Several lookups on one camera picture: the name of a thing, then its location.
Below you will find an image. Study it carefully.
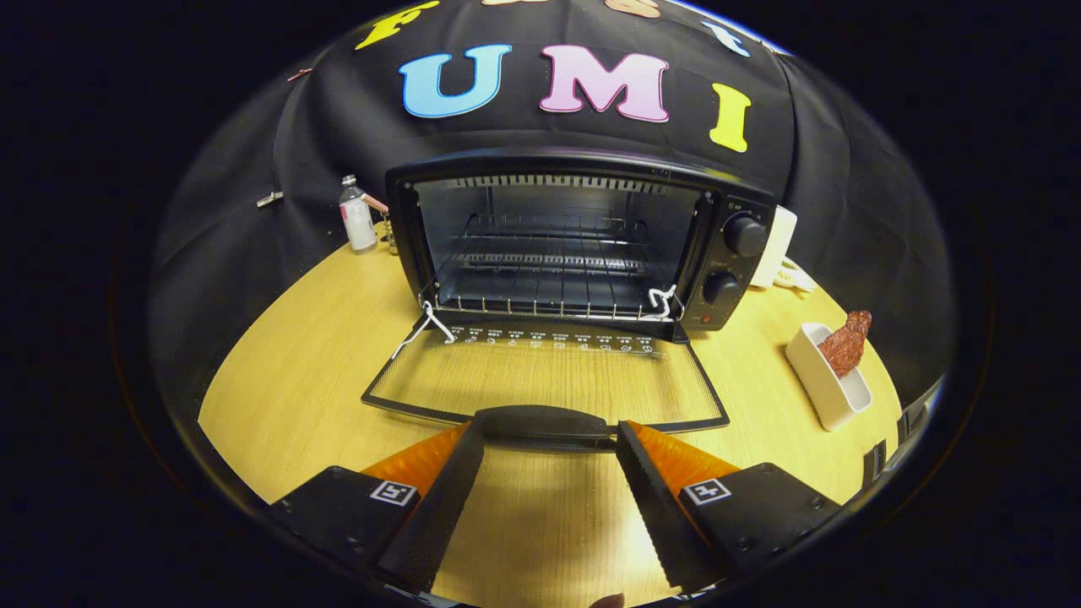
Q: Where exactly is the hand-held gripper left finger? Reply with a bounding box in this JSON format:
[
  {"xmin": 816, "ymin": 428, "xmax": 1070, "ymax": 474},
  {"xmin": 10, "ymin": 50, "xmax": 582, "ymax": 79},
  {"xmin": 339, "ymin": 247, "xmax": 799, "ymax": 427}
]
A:
[{"xmin": 269, "ymin": 420, "xmax": 486, "ymax": 594}]

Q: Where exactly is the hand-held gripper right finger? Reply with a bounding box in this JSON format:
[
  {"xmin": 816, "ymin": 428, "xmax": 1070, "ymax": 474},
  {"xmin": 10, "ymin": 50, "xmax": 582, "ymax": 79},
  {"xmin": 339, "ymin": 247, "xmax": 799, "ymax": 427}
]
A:
[{"xmin": 615, "ymin": 420, "xmax": 843, "ymax": 594}]

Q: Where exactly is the reddish dried meat piece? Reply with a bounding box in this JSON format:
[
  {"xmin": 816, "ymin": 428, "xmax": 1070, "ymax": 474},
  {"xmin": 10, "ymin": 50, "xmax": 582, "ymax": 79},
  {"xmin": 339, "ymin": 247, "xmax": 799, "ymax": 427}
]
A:
[{"xmin": 817, "ymin": 310, "xmax": 872, "ymax": 378}]

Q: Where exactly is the black toaster oven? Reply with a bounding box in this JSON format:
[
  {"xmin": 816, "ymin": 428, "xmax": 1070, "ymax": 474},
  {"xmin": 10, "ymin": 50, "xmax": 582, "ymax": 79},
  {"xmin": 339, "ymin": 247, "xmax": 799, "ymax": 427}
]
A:
[{"xmin": 361, "ymin": 148, "xmax": 778, "ymax": 453}]

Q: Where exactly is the white toaster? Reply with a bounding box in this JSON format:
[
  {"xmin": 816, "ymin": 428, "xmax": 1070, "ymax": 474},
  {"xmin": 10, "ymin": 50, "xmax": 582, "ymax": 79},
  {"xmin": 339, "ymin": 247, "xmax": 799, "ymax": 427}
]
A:
[{"xmin": 747, "ymin": 205, "xmax": 799, "ymax": 288}]

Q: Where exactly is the white rectangular dish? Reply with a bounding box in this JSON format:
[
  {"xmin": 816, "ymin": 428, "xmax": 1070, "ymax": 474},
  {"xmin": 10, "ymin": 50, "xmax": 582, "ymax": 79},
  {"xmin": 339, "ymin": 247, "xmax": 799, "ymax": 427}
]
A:
[{"xmin": 785, "ymin": 321, "xmax": 873, "ymax": 432}]

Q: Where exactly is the small white green dish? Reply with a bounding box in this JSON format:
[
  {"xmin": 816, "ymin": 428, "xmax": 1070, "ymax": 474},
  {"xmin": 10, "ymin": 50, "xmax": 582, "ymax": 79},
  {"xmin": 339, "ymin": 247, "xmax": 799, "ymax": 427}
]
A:
[{"xmin": 773, "ymin": 258, "xmax": 816, "ymax": 295}]

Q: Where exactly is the clear plastic bottle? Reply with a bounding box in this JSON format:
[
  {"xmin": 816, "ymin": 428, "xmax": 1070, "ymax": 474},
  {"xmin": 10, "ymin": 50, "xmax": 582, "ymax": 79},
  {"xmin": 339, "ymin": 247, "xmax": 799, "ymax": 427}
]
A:
[{"xmin": 339, "ymin": 175, "xmax": 378, "ymax": 252}]

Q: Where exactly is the black backdrop cloth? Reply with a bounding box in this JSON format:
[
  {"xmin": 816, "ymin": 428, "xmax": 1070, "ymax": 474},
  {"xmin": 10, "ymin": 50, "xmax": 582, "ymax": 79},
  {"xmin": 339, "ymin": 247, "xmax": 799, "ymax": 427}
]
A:
[{"xmin": 152, "ymin": 0, "xmax": 955, "ymax": 406}]

